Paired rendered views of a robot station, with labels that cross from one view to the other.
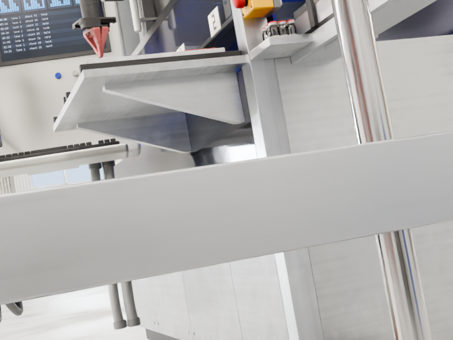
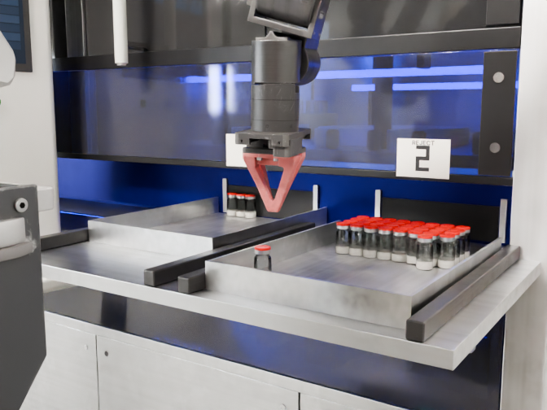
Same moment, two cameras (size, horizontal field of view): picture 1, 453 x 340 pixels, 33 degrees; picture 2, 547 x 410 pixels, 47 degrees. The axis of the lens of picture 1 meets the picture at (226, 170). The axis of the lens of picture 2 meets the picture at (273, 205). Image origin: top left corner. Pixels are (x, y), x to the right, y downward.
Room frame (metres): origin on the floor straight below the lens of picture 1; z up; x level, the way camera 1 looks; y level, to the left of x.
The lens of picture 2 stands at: (1.36, 0.74, 1.09)
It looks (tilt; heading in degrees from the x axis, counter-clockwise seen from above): 9 degrees down; 322
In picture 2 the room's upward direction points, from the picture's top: straight up
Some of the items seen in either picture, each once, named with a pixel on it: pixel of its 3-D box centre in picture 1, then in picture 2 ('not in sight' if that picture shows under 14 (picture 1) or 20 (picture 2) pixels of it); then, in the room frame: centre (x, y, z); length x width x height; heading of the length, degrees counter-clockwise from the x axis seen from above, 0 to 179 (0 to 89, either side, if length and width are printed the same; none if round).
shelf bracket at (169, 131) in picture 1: (135, 138); not in sight; (2.33, 0.26, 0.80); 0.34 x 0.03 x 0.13; 109
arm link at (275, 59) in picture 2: not in sight; (277, 63); (1.95, 0.27, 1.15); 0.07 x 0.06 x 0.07; 123
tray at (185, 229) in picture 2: not in sight; (215, 223); (2.28, 0.16, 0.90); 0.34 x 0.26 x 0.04; 109
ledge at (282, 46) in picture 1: (286, 46); not in sight; (1.76, -0.19, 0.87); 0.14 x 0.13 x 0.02; 109
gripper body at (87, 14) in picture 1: (92, 13); (274, 115); (1.95, 0.28, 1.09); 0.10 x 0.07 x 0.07; 124
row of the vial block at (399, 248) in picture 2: not in sight; (392, 244); (1.95, 0.07, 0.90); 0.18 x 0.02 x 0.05; 19
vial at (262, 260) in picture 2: not in sight; (262, 266); (1.96, 0.29, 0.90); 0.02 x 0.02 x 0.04
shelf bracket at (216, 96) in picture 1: (174, 104); not in sight; (1.85, 0.10, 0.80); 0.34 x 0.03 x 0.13; 109
